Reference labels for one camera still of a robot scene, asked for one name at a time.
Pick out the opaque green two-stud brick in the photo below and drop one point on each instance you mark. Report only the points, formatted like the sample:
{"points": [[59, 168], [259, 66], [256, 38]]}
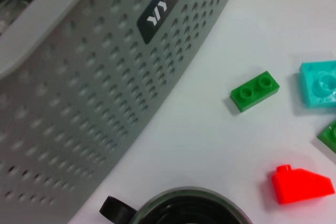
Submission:
{"points": [[254, 93]]}

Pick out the grey-green perforated storage bin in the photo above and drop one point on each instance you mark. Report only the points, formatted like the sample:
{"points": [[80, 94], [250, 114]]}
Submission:
{"points": [[92, 90]]}

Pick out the translucent green flat brick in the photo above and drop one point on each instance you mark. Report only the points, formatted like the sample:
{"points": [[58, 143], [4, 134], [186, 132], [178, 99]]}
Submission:
{"points": [[329, 134]]}

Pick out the orange-red slope brick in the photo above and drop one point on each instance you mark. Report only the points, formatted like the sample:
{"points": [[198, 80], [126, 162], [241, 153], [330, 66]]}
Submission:
{"points": [[299, 187]]}

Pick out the glass teacup with black sleeve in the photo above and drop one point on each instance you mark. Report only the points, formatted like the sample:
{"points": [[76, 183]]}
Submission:
{"points": [[118, 209], [10, 11]]}

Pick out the teal square brick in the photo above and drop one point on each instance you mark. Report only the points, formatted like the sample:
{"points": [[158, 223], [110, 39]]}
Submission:
{"points": [[320, 87]]}

